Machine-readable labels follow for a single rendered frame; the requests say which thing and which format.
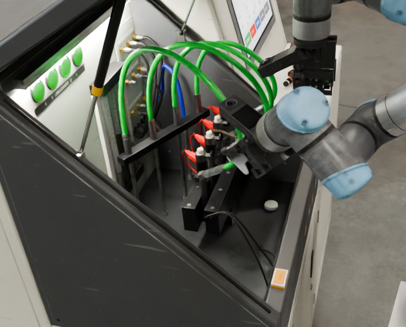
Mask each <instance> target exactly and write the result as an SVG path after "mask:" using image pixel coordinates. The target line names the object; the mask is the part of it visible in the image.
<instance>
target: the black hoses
mask: <svg viewBox="0 0 406 327"><path fill-rule="evenodd" d="M142 39H148V40H149V41H150V42H151V43H153V44H154V45H155V46H156V47H159V45H158V44H157V43H156V42H155V41H154V40H153V39H152V38H150V37H149V36H142ZM136 45H141V46H143V47H145V46H147V45H146V44H144V43H142V42H137V43H136ZM150 55H151V56H152V59H153V61H154V59H155V55H154V54H153V53H150ZM140 57H141V58H142V59H143V61H144V62H145V64H146V68H147V75H142V78H148V75H149V70H150V68H149V64H148V61H147V59H146V58H145V56H144V55H143V54H140ZM162 65H163V58H162V59H161V61H160V69H159V79H158V83H157V68H156V70H155V74H154V80H153V94H152V110H153V119H154V120H155V121H156V122H158V124H159V127H160V128H159V127H158V125H157V124H156V123H155V128H156V129H157V130H158V131H159V132H160V131H161V130H163V127H162V123H161V121H160V120H159V119H157V115H158V112H159V109H160V106H161V103H162V100H163V94H162V91H161V90H160V83H161V78H162ZM156 89H157V90H156ZM159 94H160V100H159V103H158V106H157V100H158V97H159ZM156 106H157V109H156ZM155 109H156V111H155ZM140 115H143V119H141V120H140V123H138V124H137V127H138V128H137V127H135V128H134V131H135V132H136V131H139V133H141V136H140V135H138V134H137V133H135V132H134V131H133V134H134V136H136V137H137V138H140V139H142V138H143V137H144V136H145V134H146V133H147V131H148V130H149V125H148V121H147V120H148V115H147V113H145V112H141V114H140ZM144 120H145V121H144ZM142 123H145V124H144V126H143V125H141V124H142ZM140 127H141V128H143V131H141V130H140V129H139V128H140Z"/></svg>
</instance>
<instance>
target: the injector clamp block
mask: <svg viewBox="0 0 406 327"><path fill-rule="evenodd" d="M223 161H224V163H225V164H227V163H229V162H230V161H229V160H228V159H227V161H226V162H225V155H223ZM243 176H244V173H243V172H241V170H240V169H239V168H238V167H237V166H234V167H233V168H231V169H229V170H228V171H226V172H224V173H221V175H220V177H219V176H218V175H216V182H217V183H216V185H215V187H214V190H213V192H212V194H211V190H210V177H208V178H207V189H208V197H209V201H208V203H207V205H206V207H205V210H204V212H205V217H206V216H207V215H210V214H213V213H216V212H222V211H227V212H231V213H233V214H234V215H235V216H236V215H237V212H238V209H239V207H240V183H241V181H242V178H243ZM181 208H182V214H183V223H184V230H189V231H194V232H197V231H198V230H199V227H200V225H201V223H202V221H203V222H205V225H206V232H207V233H208V234H216V235H220V233H221V231H222V228H223V226H224V225H225V224H226V225H231V226H232V225H233V223H234V221H233V220H232V219H231V217H229V216H228V215H226V214H221V215H217V216H215V217H212V219H210V217H208V218H204V217H203V207H202V200H201V187H200V183H199V182H194V184H193V186H192V188H191V190H190V192H189V194H188V195H187V197H186V199H185V201H184V203H183V205H182V207H181Z"/></svg>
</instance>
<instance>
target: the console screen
mask: <svg viewBox="0 0 406 327"><path fill-rule="evenodd" d="M226 1H227V5H228V8H229V12H230V15H231V19H232V21H233V25H234V28H235V32H236V36H237V38H238V42H239V43H240V44H242V45H244V46H246V47H248V48H249V49H251V50H252V51H254V52H255V53H257V54H259V52H260V50H261V48H262V46H263V44H264V42H265V40H266V38H267V36H268V34H269V33H270V31H271V29H272V27H273V24H274V23H275V15H274V12H273V7H272V2H271V0H226ZM241 52H242V54H244V55H246V56H247V57H248V58H249V59H250V60H251V61H253V62H254V61H255V59H254V58H253V57H251V56H250V55H248V54H247V53H245V52H243V51H241ZM245 65H246V69H247V70H248V71H250V69H251V68H250V67H249V66H248V65H247V64H246V63H245Z"/></svg>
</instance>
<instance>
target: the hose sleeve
mask: <svg viewBox="0 0 406 327"><path fill-rule="evenodd" d="M225 164H226V163H225ZM225 164H221V165H219V166H216V167H213V168H211V169H207V170H205V171H203V172H202V175H203V177H204V178H208V177H211V176H214V175H218V174H220V173H224V172H226V171H228V170H225V169H224V165H225Z"/></svg>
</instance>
